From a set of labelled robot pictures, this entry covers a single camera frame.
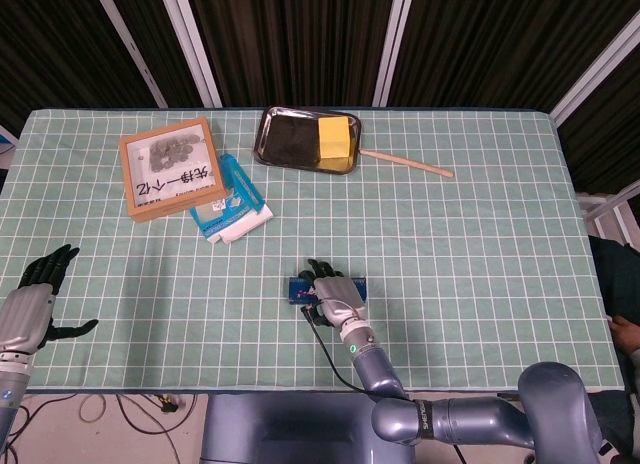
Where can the white metal frame post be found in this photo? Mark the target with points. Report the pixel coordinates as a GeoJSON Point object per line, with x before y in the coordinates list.
{"type": "Point", "coordinates": [130, 46]}
{"type": "Point", "coordinates": [192, 46]}
{"type": "Point", "coordinates": [395, 44]}
{"type": "Point", "coordinates": [595, 69]}
{"type": "Point", "coordinates": [610, 201]}

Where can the light wooden stick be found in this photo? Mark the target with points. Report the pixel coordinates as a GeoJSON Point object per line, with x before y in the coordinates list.
{"type": "Point", "coordinates": [410, 162]}

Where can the person in dark clothing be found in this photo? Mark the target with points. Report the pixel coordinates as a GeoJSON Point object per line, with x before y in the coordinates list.
{"type": "Point", "coordinates": [617, 284]}

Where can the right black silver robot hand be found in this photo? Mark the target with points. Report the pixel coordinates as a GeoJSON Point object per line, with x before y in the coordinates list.
{"type": "Point", "coordinates": [340, 299]}

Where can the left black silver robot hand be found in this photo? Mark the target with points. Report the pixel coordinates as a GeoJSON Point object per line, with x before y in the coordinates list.
{"type": "Point", "coordinates": [22, 316]}

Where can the blue white paper packet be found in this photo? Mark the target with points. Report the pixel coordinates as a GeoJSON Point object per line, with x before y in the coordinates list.
{"type": "Point", "coordinates": [240, 204]}

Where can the blue folding glasses case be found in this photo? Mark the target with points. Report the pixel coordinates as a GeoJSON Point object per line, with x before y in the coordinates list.
{"type": "Point", "coordinates": [300, 290]}

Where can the blue-grey robot torso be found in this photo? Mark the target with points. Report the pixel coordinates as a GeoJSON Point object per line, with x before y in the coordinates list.
{"type": "Point", "coordinates": [290, 429]}

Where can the black curtain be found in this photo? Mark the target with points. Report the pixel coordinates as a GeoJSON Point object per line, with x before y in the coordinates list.
{"type": "Point", "coordinates": [300, 39]}

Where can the yellow sponge block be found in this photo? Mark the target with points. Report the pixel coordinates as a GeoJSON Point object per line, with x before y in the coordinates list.
{"type": "Point", "coordinates": [334, 136]}

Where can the green white checked tablecloth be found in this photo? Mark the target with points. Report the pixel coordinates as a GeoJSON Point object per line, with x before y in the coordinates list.
{"type": "Point", "coordinates": [450, 234]}

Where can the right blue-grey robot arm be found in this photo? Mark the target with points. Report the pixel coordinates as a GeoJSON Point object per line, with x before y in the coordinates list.
{"type": "Point", "coordinates": [475, 419]}

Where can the black metal tray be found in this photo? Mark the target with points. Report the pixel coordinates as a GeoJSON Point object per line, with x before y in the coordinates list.
{"type": "Point", "coordinates": [285, 139]}

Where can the wooden framed glass-top box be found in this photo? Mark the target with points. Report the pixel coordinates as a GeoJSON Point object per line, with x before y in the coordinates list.
{"type": "Point", "coordinates": [172, 169]}

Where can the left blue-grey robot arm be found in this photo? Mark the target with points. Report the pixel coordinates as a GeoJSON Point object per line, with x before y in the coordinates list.
{"type": "Point", "coordinates": [9, 394]}

